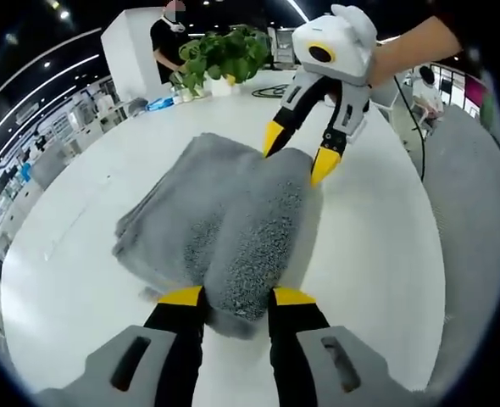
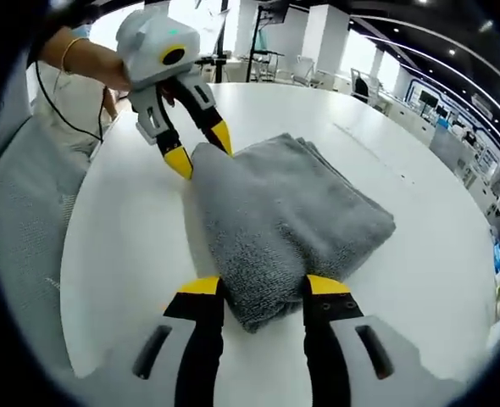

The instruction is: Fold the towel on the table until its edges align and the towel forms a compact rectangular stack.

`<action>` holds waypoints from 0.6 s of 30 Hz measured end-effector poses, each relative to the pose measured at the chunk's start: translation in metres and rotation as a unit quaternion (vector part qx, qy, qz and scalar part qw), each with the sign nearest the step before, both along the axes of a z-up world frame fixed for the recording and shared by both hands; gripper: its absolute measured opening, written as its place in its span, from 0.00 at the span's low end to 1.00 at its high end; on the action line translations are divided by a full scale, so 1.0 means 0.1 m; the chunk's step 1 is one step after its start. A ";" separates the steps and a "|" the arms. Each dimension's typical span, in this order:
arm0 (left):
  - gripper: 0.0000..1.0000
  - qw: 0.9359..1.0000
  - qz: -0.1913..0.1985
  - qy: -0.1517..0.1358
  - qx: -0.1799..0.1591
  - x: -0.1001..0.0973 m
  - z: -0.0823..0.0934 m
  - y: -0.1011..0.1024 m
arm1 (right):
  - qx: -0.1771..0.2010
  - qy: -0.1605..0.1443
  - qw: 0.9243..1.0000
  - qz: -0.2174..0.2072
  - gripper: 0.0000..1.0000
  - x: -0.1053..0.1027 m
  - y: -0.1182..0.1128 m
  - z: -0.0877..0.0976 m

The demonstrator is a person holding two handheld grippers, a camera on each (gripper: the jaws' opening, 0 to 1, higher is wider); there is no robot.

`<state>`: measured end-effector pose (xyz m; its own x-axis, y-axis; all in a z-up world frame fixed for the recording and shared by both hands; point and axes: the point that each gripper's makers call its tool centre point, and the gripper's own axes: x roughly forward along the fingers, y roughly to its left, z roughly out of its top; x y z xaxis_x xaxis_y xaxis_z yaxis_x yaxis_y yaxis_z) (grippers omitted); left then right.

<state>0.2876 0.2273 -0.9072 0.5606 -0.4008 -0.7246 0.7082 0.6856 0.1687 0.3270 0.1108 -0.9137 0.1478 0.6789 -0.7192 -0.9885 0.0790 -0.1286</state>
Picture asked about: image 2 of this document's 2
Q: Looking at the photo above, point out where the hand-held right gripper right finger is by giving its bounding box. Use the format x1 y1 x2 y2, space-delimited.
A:
302 274 461 407

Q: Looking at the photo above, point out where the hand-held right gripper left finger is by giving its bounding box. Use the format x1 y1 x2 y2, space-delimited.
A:
74 275 229 407

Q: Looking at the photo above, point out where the grey towel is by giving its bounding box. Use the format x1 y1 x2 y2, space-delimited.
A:
188 131 397 334

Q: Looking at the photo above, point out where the person's left hand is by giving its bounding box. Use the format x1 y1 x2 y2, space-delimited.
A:
69 39 132 92

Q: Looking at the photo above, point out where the thick black stand pole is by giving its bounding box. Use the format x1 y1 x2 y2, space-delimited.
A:
214 0 234 85

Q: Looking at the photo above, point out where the person's head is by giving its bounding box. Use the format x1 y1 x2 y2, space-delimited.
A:
69 16 94 39

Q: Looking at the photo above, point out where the thin black stand with screen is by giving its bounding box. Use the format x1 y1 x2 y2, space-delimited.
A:
249 0 287 82

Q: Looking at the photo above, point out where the person's white shirt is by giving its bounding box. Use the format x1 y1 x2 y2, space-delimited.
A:
31 59 122 164

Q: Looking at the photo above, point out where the white office chair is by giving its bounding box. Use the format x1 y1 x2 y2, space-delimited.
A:
294 55 319 86

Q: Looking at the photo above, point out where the white table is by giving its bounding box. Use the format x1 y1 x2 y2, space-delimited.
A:
58 82 500 407

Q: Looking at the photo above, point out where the black-backed office chair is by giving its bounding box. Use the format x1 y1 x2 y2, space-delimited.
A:
350 67 382 105

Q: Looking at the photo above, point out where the white power strip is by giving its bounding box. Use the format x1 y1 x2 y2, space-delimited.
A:
332 121 416 186

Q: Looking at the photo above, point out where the grey mesh office chair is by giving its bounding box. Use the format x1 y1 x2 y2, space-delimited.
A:
0 114 92 382

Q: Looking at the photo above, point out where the blue packet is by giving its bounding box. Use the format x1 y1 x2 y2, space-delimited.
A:
489 235 500 276

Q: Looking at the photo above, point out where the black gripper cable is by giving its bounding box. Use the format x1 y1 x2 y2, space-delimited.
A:
33 63 109 148

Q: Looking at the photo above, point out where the gold bracelet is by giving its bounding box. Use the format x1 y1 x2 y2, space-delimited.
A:
61 36 89 74

